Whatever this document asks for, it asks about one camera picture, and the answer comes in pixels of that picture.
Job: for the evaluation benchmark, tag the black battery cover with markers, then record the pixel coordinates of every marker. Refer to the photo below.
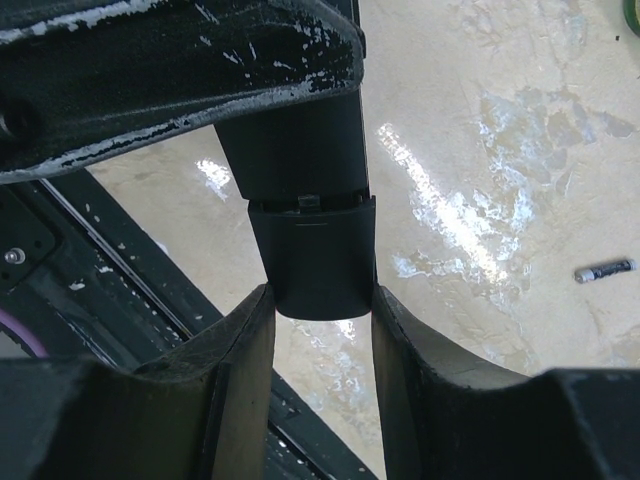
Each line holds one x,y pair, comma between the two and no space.
319,257

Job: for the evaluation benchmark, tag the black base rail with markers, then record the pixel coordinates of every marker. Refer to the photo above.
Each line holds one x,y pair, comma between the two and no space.
80,279

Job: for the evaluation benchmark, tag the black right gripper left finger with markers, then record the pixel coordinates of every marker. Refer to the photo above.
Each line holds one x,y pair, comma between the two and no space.
199,411

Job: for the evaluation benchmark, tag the green glass bottle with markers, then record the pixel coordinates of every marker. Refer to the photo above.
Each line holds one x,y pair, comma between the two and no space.
631,14

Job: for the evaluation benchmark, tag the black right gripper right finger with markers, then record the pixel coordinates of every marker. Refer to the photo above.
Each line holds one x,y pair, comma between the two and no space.
447,413

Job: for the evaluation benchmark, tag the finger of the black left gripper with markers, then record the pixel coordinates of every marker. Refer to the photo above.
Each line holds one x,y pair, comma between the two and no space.
85,81

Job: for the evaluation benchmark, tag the black remote control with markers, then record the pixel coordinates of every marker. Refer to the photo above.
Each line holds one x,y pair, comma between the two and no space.
310,148

